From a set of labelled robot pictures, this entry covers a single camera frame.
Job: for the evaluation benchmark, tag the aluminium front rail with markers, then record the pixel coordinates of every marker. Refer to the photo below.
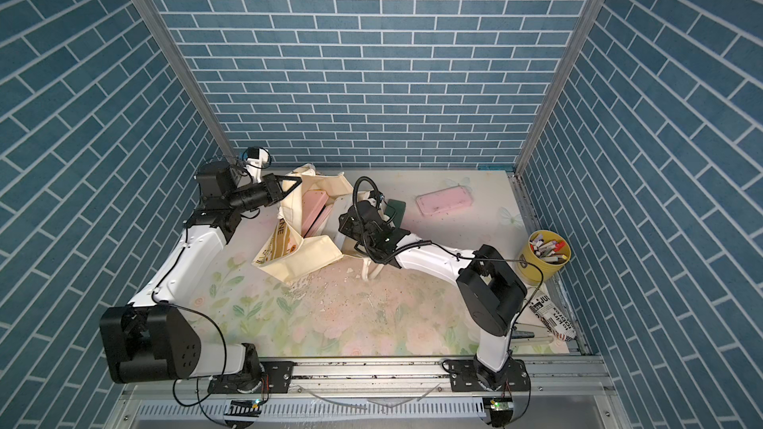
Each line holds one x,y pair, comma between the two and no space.
412,392

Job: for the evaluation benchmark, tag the cream canvas tote bag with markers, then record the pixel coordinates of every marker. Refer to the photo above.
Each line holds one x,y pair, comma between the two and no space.
289,256

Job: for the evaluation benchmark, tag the white printed packet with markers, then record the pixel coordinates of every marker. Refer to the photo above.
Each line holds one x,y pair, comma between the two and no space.
553,318

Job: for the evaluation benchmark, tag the dark green pencil case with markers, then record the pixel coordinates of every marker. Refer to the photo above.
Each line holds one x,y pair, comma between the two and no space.
394,212

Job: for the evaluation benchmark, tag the yellow pen holder cup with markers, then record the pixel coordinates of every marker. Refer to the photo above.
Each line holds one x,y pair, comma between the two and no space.
544,255

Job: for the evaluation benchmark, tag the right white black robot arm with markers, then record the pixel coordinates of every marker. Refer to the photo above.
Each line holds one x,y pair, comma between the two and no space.
492,292

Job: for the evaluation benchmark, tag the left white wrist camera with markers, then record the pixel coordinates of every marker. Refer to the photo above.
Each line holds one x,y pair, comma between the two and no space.
256,160

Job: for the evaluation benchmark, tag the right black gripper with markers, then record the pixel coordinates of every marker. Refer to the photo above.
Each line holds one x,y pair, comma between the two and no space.
347,228

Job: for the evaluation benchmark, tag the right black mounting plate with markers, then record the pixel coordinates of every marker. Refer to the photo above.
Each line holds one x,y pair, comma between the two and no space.
469,375

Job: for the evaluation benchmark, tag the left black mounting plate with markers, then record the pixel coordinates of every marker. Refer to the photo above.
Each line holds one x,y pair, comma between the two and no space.
270,377

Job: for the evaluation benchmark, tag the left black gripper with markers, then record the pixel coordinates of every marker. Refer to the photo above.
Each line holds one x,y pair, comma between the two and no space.
271,190

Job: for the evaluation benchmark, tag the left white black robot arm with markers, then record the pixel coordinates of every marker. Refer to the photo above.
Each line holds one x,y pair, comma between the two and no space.
150,338

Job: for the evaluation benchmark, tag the pink pencil case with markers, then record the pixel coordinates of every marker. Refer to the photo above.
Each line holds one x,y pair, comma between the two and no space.
444,201

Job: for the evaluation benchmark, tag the black mounting plate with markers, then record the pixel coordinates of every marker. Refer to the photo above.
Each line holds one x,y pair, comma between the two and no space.
469,375
270,377

